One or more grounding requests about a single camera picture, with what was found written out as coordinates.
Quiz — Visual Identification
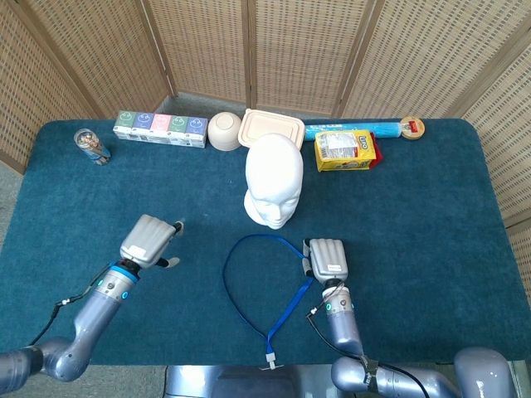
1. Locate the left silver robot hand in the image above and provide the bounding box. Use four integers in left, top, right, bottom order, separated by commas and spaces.
119, 214, 186, 270

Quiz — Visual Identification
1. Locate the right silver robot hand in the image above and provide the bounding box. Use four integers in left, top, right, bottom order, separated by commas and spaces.
301, 237, 350, 286

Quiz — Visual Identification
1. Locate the blue lanyard with white clip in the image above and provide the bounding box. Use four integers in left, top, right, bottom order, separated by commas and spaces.
222, 234, 315, 371

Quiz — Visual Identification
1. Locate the blue table cloth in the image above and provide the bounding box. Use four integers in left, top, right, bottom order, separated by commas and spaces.
0, 119, 531, 366

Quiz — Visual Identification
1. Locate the white foam mannequin head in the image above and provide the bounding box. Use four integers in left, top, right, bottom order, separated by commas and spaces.
243, 133, 304, 231

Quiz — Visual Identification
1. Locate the clear jar of sticks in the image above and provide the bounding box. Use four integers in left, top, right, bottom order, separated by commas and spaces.
73, 128, 112, 166

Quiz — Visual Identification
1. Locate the yellow snack bag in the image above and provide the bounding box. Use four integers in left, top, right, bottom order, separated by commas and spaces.
314, 129, 384, 172

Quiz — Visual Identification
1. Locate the multicolour tissue pack row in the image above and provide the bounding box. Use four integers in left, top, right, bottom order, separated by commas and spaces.
112, 110, 209, 149

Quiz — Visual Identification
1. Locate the light blue rolled mat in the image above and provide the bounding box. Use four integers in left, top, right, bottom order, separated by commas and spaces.
304, 119, 403, 142

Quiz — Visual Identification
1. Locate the beige upturned bowl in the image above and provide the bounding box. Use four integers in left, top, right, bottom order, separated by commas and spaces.
207, 111, 243, 152

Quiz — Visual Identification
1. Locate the beige lidded lunch box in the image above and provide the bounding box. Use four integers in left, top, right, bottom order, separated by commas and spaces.
237, 108, 306, 149

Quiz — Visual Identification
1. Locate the grey robot torso base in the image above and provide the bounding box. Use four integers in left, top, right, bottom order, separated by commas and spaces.
163, 363, 348, 398

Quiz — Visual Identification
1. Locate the round wooden tin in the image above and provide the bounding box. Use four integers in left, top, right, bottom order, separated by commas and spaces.
399, 115, 426, 141

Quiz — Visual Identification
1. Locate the wicker folding screen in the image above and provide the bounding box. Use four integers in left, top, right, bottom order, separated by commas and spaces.
0, 0, 531, 310

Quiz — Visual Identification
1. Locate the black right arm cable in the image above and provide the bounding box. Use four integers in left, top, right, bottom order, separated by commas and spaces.
305, 304, 432, 398

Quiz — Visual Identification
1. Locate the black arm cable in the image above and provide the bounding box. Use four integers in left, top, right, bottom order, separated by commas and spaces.
27, 265, 113, 348
305, 304, 432, 398

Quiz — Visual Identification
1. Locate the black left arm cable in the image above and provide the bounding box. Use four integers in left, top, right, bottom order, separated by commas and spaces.
27, 265, 113, 348

